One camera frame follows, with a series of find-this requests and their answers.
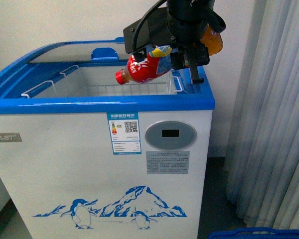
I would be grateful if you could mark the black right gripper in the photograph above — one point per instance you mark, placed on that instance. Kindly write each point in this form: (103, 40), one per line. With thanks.
(190, 57)

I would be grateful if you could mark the red label lemon tea bottle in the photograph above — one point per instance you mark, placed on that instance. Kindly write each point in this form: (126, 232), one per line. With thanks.
(158, 60)

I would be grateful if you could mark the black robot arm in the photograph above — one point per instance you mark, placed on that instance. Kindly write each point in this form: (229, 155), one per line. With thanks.
(196, 28)

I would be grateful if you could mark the glass sliding freezer lid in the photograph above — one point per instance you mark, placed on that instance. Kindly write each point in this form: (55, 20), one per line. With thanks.
(77, 51)

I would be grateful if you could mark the white pleated curtain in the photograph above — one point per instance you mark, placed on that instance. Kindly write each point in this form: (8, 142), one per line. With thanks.
(262, 156)

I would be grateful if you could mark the white chest freezer blue rim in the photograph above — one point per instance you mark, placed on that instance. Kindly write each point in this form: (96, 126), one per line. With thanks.
(109, 167)

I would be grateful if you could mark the blue plastic crate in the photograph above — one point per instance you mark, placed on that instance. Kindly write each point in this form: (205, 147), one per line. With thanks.
(255, 233)

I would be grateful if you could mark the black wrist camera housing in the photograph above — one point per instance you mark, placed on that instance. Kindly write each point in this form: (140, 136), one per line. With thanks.
(154, 31)

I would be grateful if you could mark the white wire freezer basket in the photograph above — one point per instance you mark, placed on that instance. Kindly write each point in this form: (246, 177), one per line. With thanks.
(100, 81)

